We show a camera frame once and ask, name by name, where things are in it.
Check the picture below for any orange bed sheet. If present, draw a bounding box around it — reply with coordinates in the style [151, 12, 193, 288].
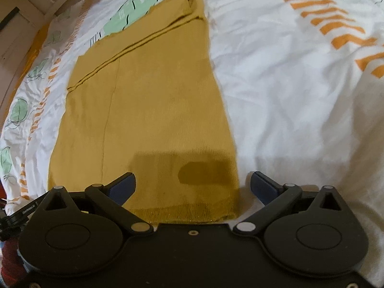
[28, 25, 50, 57]

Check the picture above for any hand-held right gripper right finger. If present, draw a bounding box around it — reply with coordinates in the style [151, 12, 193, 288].
[233, 171, 344, 235]

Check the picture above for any mustard yellow knit sweater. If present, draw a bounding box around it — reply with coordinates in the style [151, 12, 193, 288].
[48, 0, 240, 225]

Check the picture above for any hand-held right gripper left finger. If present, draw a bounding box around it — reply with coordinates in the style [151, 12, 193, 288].
[38, 172, 152, 235]

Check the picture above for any white leaf-print blanket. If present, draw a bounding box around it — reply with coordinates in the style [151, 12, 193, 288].
[0, 0, 384, 278]

